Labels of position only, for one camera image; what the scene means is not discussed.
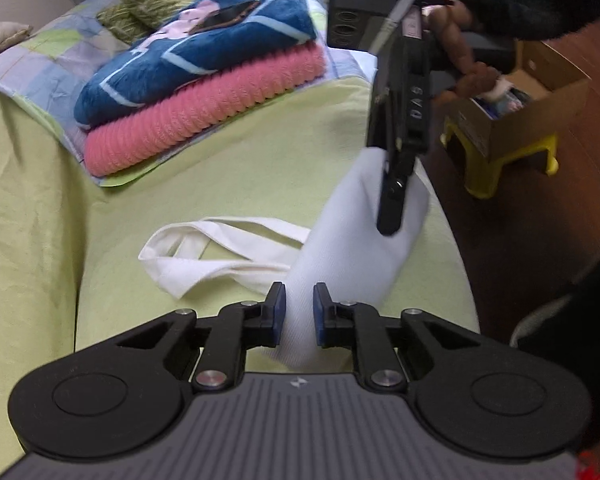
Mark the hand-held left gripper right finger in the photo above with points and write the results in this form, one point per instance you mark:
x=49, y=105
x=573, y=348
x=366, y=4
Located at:
x=320, y=310

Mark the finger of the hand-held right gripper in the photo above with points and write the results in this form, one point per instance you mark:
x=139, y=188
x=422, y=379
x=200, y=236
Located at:
x=395, y=195

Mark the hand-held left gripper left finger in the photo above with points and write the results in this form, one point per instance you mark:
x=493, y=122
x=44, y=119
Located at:
x=280, y=305

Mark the white printed shopping bag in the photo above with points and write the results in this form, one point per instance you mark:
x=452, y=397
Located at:
x=350, y=250

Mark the cardboard box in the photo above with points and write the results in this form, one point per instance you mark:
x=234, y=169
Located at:
x=530, y=120

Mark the person's right hand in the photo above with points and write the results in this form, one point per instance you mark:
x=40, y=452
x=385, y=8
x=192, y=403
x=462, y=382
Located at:
x=457, y=50

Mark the yellow plastic stool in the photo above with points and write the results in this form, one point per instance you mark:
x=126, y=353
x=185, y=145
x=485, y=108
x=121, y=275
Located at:
x=480, y=180

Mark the green covered sofa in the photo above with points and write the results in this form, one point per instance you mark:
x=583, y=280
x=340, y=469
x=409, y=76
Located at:
x=205, y=195

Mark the blue patterned blanket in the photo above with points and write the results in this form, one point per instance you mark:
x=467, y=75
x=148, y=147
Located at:
x=205, y=45

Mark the pink ribbed blanket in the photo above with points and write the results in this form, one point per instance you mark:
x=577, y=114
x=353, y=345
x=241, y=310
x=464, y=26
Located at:
x=190, y=115

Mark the person's dark clothing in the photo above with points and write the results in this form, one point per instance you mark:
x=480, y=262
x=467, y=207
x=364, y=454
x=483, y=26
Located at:
x=595, y=310

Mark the green patterned pillow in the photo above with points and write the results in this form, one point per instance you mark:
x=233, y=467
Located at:
x=150, y=0

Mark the pastel patchwork sheet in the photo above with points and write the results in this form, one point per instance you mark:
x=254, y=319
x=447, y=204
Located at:
x=45, y=60

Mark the beige cushion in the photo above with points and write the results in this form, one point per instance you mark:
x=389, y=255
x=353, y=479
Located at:
x=0, y=40

